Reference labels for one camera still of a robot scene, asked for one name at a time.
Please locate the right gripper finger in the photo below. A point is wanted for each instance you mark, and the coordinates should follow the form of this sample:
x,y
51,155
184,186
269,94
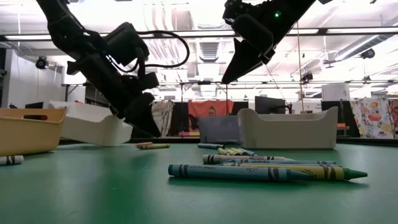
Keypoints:
x,y
241,65

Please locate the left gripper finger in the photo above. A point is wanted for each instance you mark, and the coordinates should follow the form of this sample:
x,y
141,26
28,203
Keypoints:
x,y
143,118

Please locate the yellow green crayon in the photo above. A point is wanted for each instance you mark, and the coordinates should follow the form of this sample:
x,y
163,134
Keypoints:
x,y
155,146

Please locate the white plastic bin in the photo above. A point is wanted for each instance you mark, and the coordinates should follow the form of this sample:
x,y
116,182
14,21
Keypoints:
x,y
93,130

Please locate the white patterned cloth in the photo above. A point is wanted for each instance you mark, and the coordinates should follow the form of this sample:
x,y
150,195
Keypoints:
x,y
163,115

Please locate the black metal stand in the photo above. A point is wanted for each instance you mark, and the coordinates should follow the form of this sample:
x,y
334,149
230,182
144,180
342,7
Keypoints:
x,y
66,93

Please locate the black monitor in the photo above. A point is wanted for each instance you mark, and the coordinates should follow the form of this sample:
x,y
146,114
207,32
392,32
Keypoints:
x,y
269,105
34,105

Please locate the person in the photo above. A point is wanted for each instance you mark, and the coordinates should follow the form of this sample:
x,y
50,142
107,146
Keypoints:
x,y
212,111

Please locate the orange cloth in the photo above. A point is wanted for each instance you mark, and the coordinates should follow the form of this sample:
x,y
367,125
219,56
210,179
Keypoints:
x,y
199,109

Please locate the black ceiling spotlight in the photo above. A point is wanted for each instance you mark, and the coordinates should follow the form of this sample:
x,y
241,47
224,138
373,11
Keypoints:
x,y
41,63
308,76
367,53

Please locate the dark grey plastic bin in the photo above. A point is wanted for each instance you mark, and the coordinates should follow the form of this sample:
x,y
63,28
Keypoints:
x,y
217,130

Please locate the blue crayon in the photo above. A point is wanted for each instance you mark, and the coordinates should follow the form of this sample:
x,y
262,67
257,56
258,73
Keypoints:
x,y
224,172
251,152
211,146

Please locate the light grey plastic bin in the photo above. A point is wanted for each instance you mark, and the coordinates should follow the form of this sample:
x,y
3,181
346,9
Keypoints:
x,y
286,133

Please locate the ceiling light strip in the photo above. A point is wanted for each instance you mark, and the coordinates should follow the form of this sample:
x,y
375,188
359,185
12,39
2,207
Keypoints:
x,y
360,30
28,37

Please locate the white crayon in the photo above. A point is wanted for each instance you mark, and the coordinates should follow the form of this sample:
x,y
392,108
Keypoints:
x,y
9,160
236,158

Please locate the orange plastic bin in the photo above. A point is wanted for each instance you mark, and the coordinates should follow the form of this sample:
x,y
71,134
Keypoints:
x,y
31,137

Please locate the floral patterned cloth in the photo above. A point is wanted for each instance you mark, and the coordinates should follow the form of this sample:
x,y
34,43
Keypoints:
x,y
373,118

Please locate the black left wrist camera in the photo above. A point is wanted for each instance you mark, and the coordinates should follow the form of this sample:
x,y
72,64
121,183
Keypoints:
x,y
127,43

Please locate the black overhead rail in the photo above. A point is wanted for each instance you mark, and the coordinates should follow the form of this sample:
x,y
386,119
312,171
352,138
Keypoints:
x,y
322,31

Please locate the silver ventilation duct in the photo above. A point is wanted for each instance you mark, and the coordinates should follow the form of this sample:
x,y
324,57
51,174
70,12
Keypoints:
x,y
357,49

